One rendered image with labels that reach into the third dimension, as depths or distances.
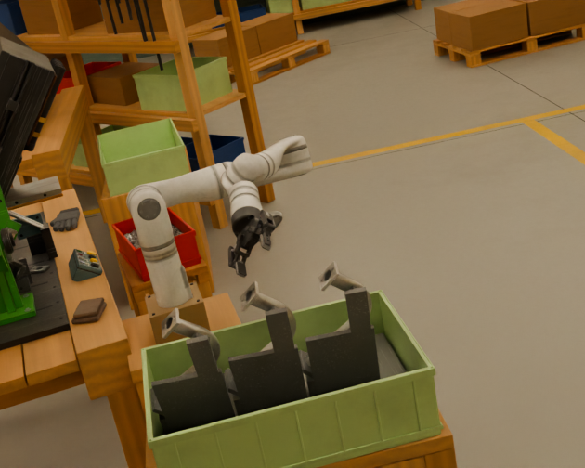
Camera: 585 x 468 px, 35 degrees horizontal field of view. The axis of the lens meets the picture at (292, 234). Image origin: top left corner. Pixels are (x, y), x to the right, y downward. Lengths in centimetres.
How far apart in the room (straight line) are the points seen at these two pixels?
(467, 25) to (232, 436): 672
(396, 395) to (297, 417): 22
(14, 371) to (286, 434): 88
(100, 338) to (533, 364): 188
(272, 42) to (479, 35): 250
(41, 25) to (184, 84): 145
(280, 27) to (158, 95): 452
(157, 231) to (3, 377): 56
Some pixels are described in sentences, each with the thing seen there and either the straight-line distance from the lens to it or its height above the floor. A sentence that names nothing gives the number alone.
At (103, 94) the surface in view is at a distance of 616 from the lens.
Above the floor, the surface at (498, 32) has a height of 25.
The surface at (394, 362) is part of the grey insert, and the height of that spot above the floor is 85.
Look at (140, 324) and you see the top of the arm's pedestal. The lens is 269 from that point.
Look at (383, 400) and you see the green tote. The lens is 200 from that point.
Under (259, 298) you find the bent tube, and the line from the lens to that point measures 192.
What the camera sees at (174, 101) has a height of 79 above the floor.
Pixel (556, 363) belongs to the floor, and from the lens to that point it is 379.
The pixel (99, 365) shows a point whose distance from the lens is 254.
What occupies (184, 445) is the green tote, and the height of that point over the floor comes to 93.
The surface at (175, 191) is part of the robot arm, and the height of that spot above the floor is 123.
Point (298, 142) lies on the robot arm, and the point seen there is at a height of 129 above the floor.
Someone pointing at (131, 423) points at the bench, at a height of 64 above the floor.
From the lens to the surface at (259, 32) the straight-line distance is 979.
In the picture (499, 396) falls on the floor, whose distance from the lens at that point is 361.
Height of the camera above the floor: 200
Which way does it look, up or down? 22 degrees down
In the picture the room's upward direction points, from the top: 11 degrees counter-clockwise
